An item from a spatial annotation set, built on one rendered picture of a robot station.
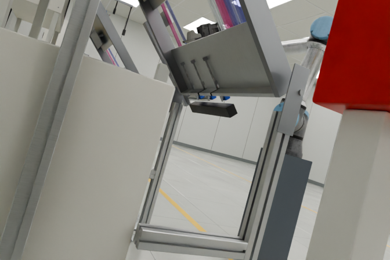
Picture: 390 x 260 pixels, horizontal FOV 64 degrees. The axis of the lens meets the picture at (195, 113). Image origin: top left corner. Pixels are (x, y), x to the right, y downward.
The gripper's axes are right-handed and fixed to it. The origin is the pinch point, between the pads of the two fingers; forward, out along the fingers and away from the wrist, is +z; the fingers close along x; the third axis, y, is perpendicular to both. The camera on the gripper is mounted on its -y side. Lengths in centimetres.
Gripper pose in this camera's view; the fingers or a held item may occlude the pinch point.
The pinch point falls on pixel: (186, 42)
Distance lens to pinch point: 160.0
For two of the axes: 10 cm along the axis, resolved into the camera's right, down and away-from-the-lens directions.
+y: -2.1, -9.7, -1.4
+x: 3.8, 0.5, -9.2
